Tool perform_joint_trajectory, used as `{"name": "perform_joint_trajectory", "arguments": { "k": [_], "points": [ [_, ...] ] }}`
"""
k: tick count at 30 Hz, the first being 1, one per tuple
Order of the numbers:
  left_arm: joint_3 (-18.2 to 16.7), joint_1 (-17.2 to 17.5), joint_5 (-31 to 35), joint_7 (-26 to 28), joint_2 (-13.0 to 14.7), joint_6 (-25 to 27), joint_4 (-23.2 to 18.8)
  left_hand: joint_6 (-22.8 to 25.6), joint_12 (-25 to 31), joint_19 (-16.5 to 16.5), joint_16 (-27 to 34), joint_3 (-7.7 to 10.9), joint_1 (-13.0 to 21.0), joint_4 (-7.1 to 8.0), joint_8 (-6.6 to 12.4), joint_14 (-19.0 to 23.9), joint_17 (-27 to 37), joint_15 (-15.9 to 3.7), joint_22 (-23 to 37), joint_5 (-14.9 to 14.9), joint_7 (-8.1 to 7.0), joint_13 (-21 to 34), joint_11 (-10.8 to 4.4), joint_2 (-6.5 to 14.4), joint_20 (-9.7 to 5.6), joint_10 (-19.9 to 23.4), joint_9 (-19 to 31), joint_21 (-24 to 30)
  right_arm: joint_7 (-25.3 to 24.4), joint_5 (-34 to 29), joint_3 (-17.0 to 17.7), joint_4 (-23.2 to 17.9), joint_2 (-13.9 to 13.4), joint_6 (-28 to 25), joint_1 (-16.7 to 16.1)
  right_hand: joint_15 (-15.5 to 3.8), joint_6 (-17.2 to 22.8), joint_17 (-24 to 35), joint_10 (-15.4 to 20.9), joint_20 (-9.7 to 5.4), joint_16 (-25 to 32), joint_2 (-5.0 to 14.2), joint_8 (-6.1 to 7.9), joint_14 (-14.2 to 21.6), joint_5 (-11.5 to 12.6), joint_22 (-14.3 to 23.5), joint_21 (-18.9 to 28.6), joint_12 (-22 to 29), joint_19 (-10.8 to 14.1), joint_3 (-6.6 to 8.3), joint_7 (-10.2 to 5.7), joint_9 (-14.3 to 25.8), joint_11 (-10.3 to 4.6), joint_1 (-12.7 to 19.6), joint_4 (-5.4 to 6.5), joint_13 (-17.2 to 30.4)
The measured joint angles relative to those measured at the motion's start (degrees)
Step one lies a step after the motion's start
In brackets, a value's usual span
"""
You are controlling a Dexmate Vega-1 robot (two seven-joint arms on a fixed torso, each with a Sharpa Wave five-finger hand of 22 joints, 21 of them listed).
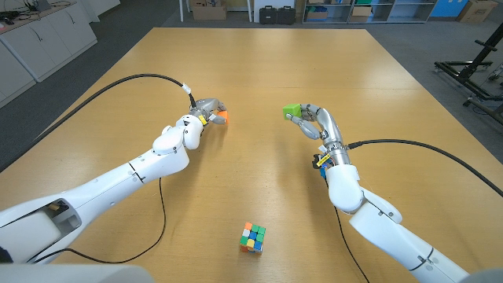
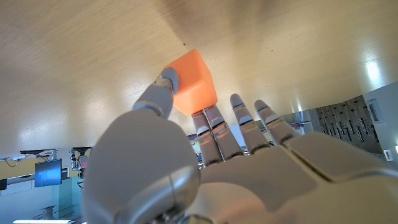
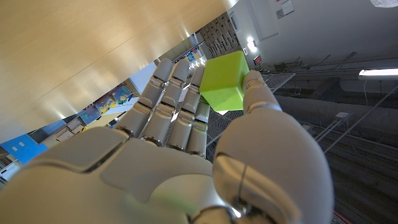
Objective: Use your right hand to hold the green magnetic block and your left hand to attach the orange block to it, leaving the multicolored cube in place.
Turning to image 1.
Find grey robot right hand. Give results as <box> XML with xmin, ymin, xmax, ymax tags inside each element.
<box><xmin>285</xmin><ymin>103</ymin><xmax>345</xmax><ymax>146</ymax></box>

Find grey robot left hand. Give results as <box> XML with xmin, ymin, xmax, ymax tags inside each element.
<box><xmin>188</xmin><ymin>97</ymin><xmax>229</xmax><ymax>126</ymax></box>

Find green magnetic block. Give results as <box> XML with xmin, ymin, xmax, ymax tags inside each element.
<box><xmin>282</xmin><ymin>103</ymin><xmax>303</xmax><ymax>121</ymax></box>

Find multicolored puzzle cube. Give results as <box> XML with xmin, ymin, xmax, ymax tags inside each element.
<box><xmin>239</xmin><ymin>222</ymin><xmax>266</xmax><ymax>255</ymax></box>

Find large cardboard box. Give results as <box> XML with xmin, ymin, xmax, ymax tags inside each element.
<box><xmin>191</xmin><ymin>0</ymin><xmax>228</xmax><ymax>21</ymax></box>

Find black hard case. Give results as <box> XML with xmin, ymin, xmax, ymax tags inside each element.
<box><xmin>259</xmin><ymin>5</ymin><xmax>278</xmax><ymax>25</ymax></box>
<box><xmin>277</xmin><ymin>5</ymin><xmax>296</xmax><ymax>25</ymax></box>

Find small cardboard box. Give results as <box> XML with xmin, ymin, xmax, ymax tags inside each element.
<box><xmin>351</xmin><ymin>6</ymin><xmax>373</xmax><ymax>24</ymax></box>

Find grey metal shelf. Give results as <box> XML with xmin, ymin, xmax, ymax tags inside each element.
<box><xmin>302</xmin><ymin>0</ymin><xmax>438</xmax><ymax>24</ymax></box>

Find black metal stand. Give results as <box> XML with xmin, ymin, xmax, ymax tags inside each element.
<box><xmin>434</xmin><ymin>23</ymin><xmax>503</xmax><ymax>127</ymax></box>

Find blue panel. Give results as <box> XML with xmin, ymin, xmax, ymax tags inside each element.
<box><xmin>430</xmin><ymin>0</ymin><xmax>470</xmax><ymax>18</ymax></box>

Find white low cabinet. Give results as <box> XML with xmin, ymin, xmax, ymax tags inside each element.
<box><xmin>0</xmin><ymin>0</ymin><xmax>98</xmax><ymax>109</ymax></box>

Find cardboard box with label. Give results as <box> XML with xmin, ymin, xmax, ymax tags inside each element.
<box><xmin>457</xmin><ymin>0</ymin><xmax>499</xmax><ymax>24</ymax></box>

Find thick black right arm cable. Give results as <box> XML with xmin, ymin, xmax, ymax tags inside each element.
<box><xmin>346</xmin><ymin>138</ymin><xmax>503</xmax><ymax>198</ymax></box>

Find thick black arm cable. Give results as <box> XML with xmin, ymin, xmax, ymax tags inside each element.
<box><xmin>33</xmin><ymin>72</ymin><xmax>197</xmax><ymax>143</ymax></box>
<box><xmin>346</xmin><ymin>138</ymin><xmax>503</xmax><ymax>198</ymax></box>

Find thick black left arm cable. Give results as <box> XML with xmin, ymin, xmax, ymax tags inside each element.
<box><xmin>33</xmin><ymin>72</ymin><xmax>197</xmax><ymax>143</ymax></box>

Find white table frame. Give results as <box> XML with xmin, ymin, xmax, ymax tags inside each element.
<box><xmin>178</xmin><ymin>0</ymin><xmax>253</xmax><ymax>24</ymax></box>

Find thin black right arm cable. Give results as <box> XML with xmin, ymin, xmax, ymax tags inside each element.
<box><xmin>332</xmin><ymin>204</ymin><xmax>371</xmax><ymax>283</ymax></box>

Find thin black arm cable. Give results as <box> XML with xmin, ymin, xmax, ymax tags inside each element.
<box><xmin>332</xmin><ymin>204</ymin><xmax>371</xmax><ymax>283</ymax></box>
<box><xmin>33</xmin><ymin>177</ymin><xmax>168</xmax><ymax>265</ymax></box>

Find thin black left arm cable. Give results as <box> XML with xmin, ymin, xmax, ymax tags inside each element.
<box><xmin>33</xmin><ymin>177</ymin><xmax>168</xmax><ymax>265</ymax></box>

